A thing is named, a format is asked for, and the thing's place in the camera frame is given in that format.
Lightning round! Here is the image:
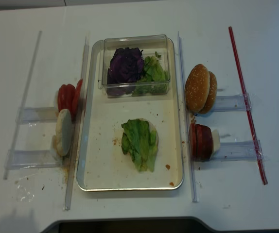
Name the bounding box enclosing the red tomato slice front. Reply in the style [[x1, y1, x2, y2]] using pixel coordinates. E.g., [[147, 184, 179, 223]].
[[72, 79, 83, 116]]

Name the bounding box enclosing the red tomato slice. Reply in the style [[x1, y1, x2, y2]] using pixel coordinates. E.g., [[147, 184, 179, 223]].
[[57, 83, 75, 113], [72, 79, 83, 116]]

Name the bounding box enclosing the green lettuce leaf on bun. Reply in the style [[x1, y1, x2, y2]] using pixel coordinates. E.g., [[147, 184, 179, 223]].
[[121, 119, 158, 172]]

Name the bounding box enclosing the green lettuce in box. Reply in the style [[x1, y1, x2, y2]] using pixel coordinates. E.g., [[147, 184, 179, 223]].
[[132, 52, 168, 96]]

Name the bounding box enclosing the red-brown meat patty stack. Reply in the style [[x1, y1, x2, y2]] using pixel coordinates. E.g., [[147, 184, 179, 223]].
[[189, 123, 213, 162]]

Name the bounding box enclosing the red tomato slice back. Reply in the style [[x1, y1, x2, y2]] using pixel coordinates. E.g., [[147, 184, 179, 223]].
[[57, 83, 75, 113]]

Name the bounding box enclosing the silver metal tray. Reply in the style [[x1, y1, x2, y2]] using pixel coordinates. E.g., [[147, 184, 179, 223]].
[[76, 40, 184, 191]]

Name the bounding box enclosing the clear plastic box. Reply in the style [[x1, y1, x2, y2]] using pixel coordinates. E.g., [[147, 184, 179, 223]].
[[99, 34, 171, 98]]

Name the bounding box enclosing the purple cabbage leaf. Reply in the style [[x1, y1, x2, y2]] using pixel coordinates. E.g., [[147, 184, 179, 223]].
[[107, 47, 144, 84]]

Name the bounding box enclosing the sesame bun top front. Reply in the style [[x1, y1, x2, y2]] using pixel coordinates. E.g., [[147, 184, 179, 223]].
[[185, 64, 210, 113]]

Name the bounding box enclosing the sesame bun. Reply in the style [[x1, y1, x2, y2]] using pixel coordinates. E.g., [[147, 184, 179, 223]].
[[185, 64, 210, 113], [199, 71, 217, 114]]

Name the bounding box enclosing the white bun slice left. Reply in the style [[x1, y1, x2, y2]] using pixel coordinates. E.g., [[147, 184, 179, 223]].
[[55, 109, 72, 156]]

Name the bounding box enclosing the sesame bun top back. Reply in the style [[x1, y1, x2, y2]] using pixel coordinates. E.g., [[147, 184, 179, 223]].
[[199, 71, 217, 114]]

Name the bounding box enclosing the white pusher block right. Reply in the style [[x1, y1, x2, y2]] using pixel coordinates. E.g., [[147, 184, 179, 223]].
[[211, 129, 221, 154]]

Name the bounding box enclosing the clear track upper left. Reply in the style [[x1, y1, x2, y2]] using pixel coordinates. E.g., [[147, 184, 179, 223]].
[[16, 107, 58, 124]]

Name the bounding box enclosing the clear track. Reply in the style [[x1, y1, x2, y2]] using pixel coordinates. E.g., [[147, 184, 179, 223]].
[[16, 107, 58, 124], [4, 150, 63, 170], [210, 94, 252, 112], [210, 140, 263, 161]]

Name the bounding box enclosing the clear track upper right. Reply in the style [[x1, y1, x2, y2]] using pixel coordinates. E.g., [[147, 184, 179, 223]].
[[210, 94, 252, 112]]

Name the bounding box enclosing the clear track lower right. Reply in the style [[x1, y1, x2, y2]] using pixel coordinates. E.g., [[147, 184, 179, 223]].
[[210, 140, 263, 161]]

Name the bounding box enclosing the clear track lower left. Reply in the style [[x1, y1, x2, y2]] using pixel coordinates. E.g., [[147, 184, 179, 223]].
[[4, 150, 63, 170]]

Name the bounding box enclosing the clear rail left inner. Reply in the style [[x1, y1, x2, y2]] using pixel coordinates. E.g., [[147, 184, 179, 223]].
[[63, 31, 90, 211]]

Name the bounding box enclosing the clear rail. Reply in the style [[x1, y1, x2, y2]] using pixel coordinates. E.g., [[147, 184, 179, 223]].
[[63, 31, 90, 211], [3, 31, 43, 180], [177, 31, 198, 203]]

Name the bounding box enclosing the clear rail right inner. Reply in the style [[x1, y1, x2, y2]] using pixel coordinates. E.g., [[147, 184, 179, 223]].
[[177, 31, 198, 203]]

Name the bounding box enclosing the red plastic rail strip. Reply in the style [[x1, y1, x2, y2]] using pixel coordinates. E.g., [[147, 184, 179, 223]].
[[228, 26, 268, 185]]

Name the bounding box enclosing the clear rail left outer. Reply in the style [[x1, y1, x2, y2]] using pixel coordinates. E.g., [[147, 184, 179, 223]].
[[3, 31, 43, 180]]

